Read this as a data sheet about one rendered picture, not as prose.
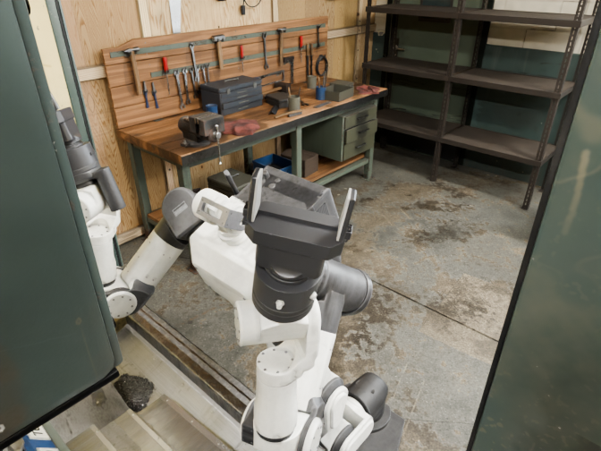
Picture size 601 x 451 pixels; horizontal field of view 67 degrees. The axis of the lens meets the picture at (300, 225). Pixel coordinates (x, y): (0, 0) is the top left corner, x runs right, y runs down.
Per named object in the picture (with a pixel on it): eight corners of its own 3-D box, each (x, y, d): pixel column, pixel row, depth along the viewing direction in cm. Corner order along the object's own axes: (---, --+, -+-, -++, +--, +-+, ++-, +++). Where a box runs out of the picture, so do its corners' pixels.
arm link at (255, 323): (244, 317, 57) (240, 362, 65) (325, 307, 60) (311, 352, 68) (232, 251, 65) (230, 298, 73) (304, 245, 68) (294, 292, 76)
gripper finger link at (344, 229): (350, 183, 51) (338, 224, 55) (347, 201, 48) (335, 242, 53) (363, 187, 51) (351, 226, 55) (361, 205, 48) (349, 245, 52)
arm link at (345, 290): (324, 330, 95) (340, 267, 97) (355, 339, 88) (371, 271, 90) (282, 319, 88) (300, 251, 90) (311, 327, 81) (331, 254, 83)
